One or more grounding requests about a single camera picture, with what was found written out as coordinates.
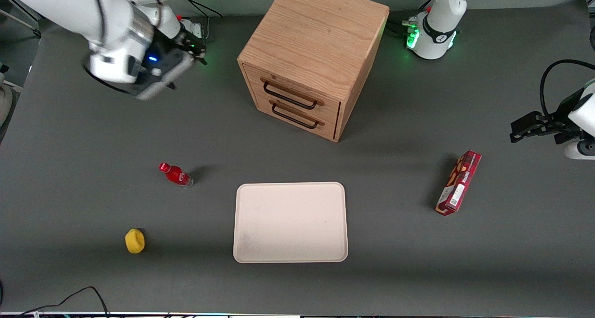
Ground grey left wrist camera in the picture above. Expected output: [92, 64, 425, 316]
[564, 139, 595, 161]

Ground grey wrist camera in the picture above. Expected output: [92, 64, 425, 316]
[132, 53, 194, 101]
[564, 139, 595, 161]

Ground wooden drawer with worn handle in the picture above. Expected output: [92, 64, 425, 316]
[243, 63, 342, 119]

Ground wooden drawer cabinet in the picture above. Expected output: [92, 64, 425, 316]
[237, 0, 390, 143]

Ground black and wood drawer handle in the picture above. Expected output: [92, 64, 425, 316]
[260, 77, 325, 110]
[269, 99, 325, 130]

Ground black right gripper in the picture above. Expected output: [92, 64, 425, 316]
[150, 26, 208, 77]

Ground yellow lemon toy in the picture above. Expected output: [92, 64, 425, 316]
[125, 228, 145, 254]

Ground black floor cable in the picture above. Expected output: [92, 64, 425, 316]
[19, 286, 110, 318]

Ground beige round object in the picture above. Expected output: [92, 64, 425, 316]
[0, 82, 13, 127]

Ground small red bottle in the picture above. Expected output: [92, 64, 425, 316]
[159, 162, 194, 187]

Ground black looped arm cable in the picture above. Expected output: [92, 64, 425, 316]
[539, 59, 595, 119]

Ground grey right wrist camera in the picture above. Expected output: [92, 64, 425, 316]
[132, 53, 194, 101]

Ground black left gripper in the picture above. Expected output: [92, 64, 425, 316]
[510, 88, 585, 145]

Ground black base cables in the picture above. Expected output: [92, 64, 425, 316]
[388, 0, 435, 36]
[177, 0, 224, 40]

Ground beige rectangular tray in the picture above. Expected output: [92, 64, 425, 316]
[233, 182, 349, 264]

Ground red snack box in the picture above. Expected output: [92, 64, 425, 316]
[435, 150, 482, 216]

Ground metal frame bar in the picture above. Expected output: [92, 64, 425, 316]
[0, 0, 41, 39]

